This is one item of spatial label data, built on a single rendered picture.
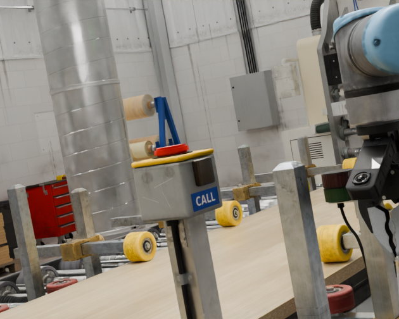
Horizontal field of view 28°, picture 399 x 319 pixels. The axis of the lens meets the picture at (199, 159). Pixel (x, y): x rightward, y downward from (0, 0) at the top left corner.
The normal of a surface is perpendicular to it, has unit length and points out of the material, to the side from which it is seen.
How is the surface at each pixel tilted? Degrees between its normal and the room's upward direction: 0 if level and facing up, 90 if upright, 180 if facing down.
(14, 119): 90
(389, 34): 91
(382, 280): 90
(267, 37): 90
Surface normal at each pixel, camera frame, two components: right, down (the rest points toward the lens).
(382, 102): -0.08, 0.07
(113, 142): 0.57, -0.06
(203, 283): 0.80, -0.11
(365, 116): -0.57, 0.16
